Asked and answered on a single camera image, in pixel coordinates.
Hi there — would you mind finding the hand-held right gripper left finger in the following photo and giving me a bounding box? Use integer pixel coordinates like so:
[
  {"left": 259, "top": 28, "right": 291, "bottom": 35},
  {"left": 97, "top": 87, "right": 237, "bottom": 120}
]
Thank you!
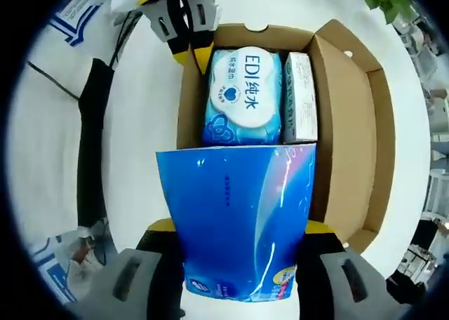
[{"left": 73, "top": 218, "right": 186, "bottom": 320}]

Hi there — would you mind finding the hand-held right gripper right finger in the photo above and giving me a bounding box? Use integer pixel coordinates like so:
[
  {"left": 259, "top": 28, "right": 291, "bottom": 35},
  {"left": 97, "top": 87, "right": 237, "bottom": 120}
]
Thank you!
[{"left": 295, "top": 220, "right": 396, "bottom": 320}]

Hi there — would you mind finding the blue soft tissue pack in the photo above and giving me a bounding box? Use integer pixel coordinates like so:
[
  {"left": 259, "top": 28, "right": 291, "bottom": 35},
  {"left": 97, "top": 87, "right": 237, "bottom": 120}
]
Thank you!
[{"left": 155, "top": 142, "right": 319, "bottom": 303}]

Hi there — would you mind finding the white medicine box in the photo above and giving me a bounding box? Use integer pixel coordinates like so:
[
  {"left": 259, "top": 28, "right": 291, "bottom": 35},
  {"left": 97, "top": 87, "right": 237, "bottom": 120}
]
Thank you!
[{"left": 281, "top": 52, "right": 321, "bottom": 142}]

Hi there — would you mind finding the brown cardboard shoe box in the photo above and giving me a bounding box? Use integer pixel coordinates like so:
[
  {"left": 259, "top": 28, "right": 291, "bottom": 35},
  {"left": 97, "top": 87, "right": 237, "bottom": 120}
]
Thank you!
[{"left": 175, "top": 19, "right": 394, "bottom": 264}]

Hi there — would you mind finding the blue white wet wipes pack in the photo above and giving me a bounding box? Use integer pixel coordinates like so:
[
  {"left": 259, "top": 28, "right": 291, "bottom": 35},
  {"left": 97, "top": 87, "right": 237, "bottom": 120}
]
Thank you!
[{"left": 201, "top": 46, "right": 284, "bottom": 147}]

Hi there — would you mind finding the blue striped white banner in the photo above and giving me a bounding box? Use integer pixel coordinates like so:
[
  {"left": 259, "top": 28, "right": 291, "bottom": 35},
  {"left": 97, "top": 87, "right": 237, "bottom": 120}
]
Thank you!
[{"left": 47, "top": 0, "right": 119, "bottom": 48}]

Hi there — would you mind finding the green potted plant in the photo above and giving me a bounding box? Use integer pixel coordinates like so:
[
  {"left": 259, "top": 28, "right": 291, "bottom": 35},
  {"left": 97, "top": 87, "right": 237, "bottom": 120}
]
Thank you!
[{"left": 361, "top": 0, "right": 422, "bottom": 25}]

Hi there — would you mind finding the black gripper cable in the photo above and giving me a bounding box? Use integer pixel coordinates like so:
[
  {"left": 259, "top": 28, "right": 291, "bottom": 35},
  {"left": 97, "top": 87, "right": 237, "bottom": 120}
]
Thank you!
[
  {"left": 108, "top": 9, "right": 145, "bottom": 70},
  {"left": 27, "top": 60, "right": 83, "bottom": 102}
]

